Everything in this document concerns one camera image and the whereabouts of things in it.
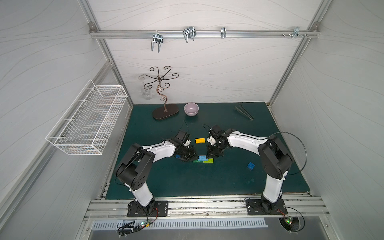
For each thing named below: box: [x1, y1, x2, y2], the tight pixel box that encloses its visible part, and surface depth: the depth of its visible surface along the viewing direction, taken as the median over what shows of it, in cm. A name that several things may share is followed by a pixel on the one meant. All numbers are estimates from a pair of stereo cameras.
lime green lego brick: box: [203, 158, 214, 164], surface depth 91 cm
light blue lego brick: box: [198, 155, 208, 161], surface depth 91 cm
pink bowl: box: [183, 102, 200, 117], surface depth 113 cm
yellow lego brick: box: [195, 138, 206, 144], surface depth 100 cm
